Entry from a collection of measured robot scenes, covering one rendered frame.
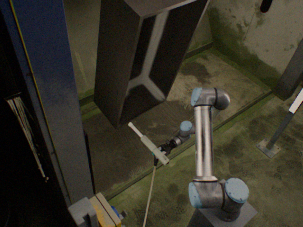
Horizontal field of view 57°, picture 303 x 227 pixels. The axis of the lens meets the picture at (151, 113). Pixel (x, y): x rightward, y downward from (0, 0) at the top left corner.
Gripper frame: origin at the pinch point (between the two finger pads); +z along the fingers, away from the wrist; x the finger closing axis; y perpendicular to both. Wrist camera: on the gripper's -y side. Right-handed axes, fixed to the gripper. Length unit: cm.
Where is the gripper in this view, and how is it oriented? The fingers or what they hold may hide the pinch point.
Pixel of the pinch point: (156, 155)
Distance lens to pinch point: 225.8
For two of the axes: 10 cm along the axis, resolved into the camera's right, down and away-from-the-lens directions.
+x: -6.6, -6.1, 4.4
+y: -0.8, 6.4, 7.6
